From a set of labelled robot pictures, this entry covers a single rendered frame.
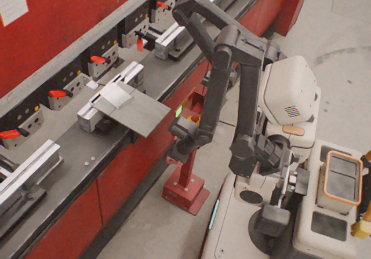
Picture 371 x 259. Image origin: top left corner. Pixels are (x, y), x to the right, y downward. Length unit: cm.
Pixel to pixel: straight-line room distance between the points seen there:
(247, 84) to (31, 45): 61
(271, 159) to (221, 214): 97
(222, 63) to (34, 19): 52
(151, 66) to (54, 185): 76
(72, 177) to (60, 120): 133
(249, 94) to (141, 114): 62
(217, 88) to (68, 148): 78
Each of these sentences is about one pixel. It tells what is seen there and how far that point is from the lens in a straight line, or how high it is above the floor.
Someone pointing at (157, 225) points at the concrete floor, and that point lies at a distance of 252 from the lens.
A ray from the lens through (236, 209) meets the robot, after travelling 232.
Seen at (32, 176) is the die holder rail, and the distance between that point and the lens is 161.
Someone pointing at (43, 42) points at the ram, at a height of 148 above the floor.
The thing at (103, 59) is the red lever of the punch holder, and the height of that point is 129.
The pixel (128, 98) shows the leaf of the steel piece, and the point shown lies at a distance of 173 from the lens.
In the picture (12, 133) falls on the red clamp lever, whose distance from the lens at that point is 130.
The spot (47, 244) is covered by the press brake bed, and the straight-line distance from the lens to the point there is 176.
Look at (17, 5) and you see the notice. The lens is 114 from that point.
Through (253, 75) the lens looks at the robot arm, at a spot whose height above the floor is 154.
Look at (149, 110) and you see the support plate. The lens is 169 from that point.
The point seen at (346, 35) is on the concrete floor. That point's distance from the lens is 414.
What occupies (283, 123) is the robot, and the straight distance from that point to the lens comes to 144.
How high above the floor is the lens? 230
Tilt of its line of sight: 52 degrees down
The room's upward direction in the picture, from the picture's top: 10 degrees clockwise
